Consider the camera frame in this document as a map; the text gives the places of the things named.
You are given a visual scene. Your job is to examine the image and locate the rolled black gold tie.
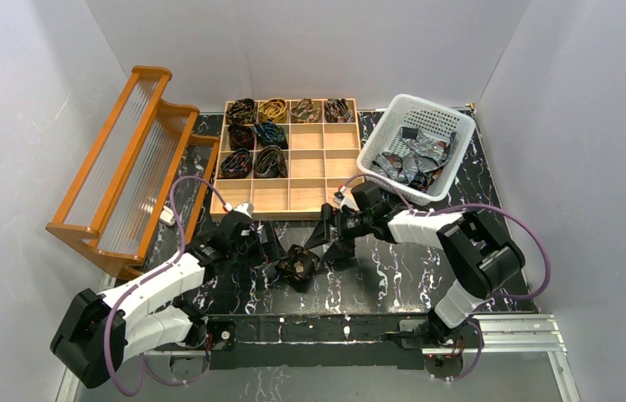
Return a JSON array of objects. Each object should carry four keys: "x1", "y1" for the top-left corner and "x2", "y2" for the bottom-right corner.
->
[{"x1": 225, "y1": 98, "x2": 258, "y2": 125}]

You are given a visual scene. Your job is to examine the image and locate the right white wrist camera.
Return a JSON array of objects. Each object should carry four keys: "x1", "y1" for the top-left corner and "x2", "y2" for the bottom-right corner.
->
[{"x1": 333, "y1": 191, "x2": 359, "y2": 210}]

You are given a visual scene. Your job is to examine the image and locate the grey patterned ties pile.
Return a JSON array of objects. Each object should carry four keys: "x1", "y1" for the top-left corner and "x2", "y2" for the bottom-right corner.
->
[{"x1": 370, "y1": 126, "x2": 458, "y2": 192}]

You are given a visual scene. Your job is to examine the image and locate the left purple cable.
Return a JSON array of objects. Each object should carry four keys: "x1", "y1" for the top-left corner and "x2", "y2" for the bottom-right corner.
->
[{"x1": 102, "y1": 176, "x2": 233, "y2": 398}]

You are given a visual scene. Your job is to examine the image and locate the rolled yellow tie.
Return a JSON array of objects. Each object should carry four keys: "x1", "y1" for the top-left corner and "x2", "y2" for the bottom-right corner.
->
[{"x1": 257, "y1": 98, "x2": 288, "y2": 124}]

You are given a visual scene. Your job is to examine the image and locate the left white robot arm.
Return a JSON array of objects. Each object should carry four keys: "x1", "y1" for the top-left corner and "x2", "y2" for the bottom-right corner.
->
[{"x1": 49, "y1": 209, "x2": 286, "y2": 389}]

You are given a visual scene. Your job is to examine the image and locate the aluminium frame rail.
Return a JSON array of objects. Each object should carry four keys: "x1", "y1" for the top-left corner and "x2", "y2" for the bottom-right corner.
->
[{"x1": 54, "y1": 277, "x2": 582, "y2": 402}]

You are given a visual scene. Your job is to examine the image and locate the wooden grid organizer tray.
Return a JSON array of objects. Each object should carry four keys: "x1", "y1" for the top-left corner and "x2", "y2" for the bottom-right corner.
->
[{"x1": 214, "y1": 98, "x2": 362, "y2": 220}]

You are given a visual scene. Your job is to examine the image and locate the orange wooden rack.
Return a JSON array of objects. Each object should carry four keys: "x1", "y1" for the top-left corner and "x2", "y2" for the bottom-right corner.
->
[{"x1": 46, "y1": 65, "x2": 220, "y2": 281}]

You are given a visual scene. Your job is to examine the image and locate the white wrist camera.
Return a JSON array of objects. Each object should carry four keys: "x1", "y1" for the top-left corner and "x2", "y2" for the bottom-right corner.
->
[
  {"x1": 333, "y1": 191, "x2": 359, "y2": 210},
  {"x1": 232, "y1": 202, "x2": 254, "y2": 219}
]

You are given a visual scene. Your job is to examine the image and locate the white plastic basket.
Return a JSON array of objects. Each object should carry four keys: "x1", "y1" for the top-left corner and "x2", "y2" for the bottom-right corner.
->
[{"x1": 356, "y1": 94, "x2": 477, "y2": 205}]

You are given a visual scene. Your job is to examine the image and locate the black gold floral tie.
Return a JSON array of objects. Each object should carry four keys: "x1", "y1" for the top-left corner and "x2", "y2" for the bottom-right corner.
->
[{"x1": 275, "y1": 245, "x2": 321, "y2": 292}]

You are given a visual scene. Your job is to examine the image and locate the rolled teal patterned tie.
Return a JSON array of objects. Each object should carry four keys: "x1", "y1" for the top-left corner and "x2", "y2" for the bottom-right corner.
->
[{"x1": 253, "y1": 120, "x2": 289, "y2": 149}]

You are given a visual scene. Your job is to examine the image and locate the rolled olive patterned tie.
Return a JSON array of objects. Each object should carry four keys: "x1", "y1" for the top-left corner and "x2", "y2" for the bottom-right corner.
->
[{"x1": 290, "y1": 98, "x2": 323, "y2": 124}]

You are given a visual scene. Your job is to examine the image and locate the rolled black grey tie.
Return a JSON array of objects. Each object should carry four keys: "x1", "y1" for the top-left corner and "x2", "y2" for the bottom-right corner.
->
[{"x1": 252, "y1": 145, "x2": 288, "y2": 178}]

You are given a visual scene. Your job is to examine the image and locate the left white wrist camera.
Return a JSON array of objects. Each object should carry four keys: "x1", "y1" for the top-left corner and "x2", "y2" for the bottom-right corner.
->
[{"x1": 232, "y1": 202, "x2": 254, "y2": 219}]

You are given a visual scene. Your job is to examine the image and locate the rolled dark red tie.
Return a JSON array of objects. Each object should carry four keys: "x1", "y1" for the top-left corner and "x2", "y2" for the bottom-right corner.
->
[{"x1": 227, "y1": 123, "x2": 255, "y2": 151}]

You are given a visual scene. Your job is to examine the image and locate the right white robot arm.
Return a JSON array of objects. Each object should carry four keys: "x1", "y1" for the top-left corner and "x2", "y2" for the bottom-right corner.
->
[{"x1": 304, "y1": 182, "x2": 525, "y2": 347}]

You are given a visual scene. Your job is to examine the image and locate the small white connector plug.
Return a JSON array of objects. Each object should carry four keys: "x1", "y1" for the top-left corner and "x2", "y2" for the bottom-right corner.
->
[{"x1": 158, "y1": 206, "x2": 177, "y2": 227}]

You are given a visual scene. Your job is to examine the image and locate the rolled navy red tie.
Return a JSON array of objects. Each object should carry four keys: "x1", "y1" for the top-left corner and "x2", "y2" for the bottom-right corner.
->
[{"x1": 218, "y1": 148, "x2": 253, "y2": 179}]

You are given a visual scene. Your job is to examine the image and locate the rolled dark striped tie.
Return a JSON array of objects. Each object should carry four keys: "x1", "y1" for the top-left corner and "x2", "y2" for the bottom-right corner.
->
[{"x1": 323, "y1": 98, "x2": 354, "y2": 123}]

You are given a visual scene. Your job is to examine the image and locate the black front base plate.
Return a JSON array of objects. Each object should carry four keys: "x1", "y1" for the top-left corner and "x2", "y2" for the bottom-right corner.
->
[{"x1": 207, "y1": 313, "x2": 427, "y2": 370}]

